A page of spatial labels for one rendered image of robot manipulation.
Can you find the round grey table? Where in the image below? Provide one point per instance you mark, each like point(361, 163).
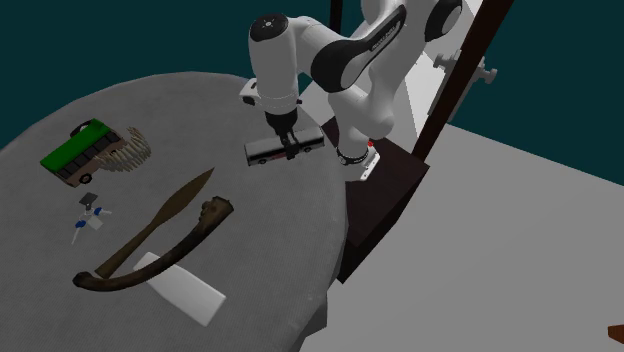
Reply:
point(273, 229)

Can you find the white flat card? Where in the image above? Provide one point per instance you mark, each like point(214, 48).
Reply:
point(192, 295)

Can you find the small white blue figure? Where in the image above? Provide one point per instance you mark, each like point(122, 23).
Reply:
point(89, 200)

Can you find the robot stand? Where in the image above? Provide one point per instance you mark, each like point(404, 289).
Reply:
point(385, 195)

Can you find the brown wooden blade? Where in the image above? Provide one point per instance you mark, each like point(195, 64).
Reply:
point(170, 207)

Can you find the white toy bus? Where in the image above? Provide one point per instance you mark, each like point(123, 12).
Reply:
point(307, 139)

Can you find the brown furniture corner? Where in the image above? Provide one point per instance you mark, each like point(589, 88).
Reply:
point(617, 333)

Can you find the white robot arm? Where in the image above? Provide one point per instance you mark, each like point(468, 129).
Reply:
point(273, 63)

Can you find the beige rib cage skeleton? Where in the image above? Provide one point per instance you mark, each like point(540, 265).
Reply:
point(131, 153)

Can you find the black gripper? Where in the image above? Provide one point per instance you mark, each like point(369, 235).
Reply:
point(282, 120)

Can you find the green toy bus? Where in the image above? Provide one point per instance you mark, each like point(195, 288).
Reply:
point(78, 148)

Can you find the dark curved bone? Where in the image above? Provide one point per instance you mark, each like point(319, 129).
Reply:
point(195, 239)

